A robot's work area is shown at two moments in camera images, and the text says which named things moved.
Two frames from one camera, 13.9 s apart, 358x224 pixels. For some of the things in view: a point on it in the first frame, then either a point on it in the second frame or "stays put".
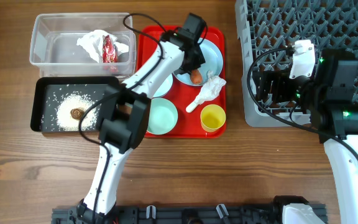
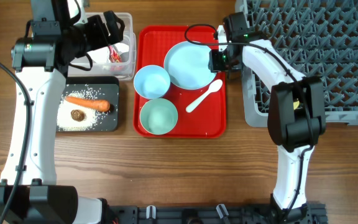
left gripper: [197, 61] to [101, 38]
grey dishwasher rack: [344, 25] stays put
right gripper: [280, 79] to [215, 64]
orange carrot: [196, 76] to [97, 105]
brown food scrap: [76, 113] stays put
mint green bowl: [163, 116] stays put
